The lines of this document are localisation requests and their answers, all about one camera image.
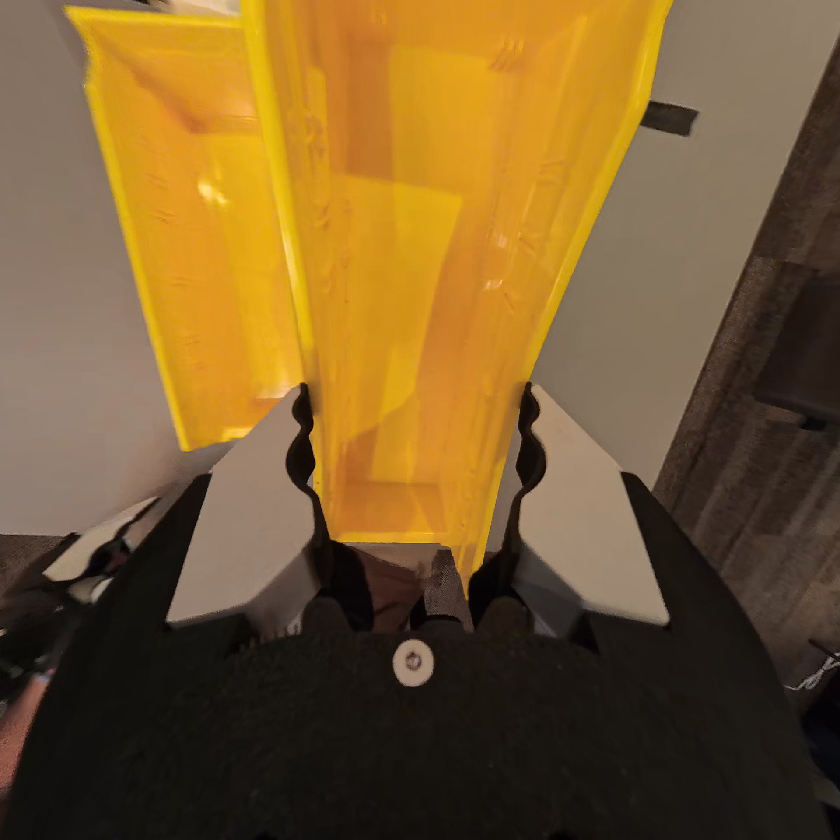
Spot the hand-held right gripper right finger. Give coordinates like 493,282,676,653
502,382,670,637

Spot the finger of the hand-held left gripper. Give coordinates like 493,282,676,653
42,497,160,584
85,558,132,601

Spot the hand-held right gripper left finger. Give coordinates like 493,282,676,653
166,384,332,634

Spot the yellow plastic storage bin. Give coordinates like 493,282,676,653
239,0,676,601
64,5,316,452

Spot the grey desk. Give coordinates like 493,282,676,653
0,0,840,546

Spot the person's brown shirt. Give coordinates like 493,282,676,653
357,548,424,634

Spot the white cable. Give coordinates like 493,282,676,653
784,646,840,690

